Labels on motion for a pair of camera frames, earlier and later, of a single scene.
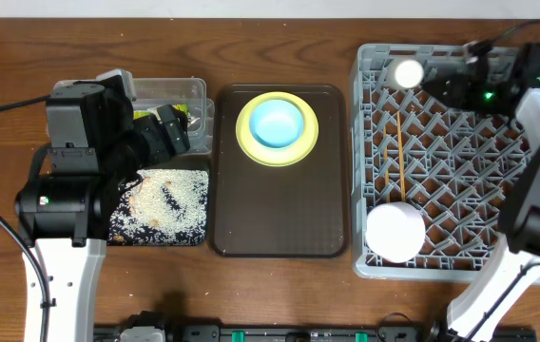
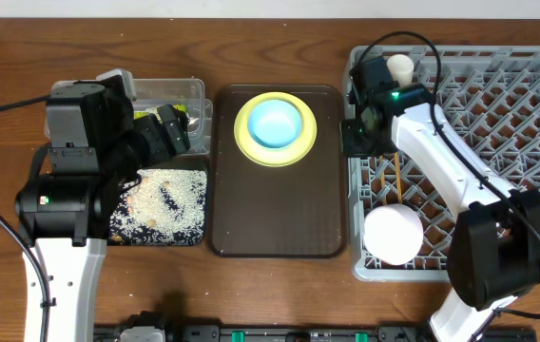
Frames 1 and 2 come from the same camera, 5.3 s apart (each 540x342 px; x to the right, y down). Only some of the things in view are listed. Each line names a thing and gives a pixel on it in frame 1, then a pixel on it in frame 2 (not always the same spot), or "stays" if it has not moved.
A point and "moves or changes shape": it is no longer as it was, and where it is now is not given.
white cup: [409, 73] moves or changes shape
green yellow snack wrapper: [156, 111] stays
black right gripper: [453, 90] → [353, 139]
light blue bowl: [277, 123] stays
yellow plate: [283, 156] stays
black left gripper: [178, 137] stays
